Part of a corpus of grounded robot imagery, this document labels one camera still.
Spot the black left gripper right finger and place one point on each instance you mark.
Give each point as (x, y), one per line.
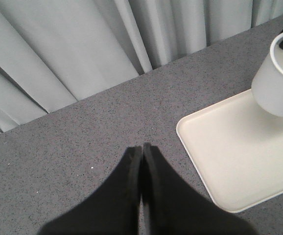
(173, 207)

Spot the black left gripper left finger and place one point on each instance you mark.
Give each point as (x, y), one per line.
(113, 209)

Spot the cream rectangular plastic tray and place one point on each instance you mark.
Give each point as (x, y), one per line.
(236, 148)

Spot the grey pleated curtain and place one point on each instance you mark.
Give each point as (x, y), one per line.
(54, 53)

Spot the white smiley mug black handle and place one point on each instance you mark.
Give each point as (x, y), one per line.
(267, 85)

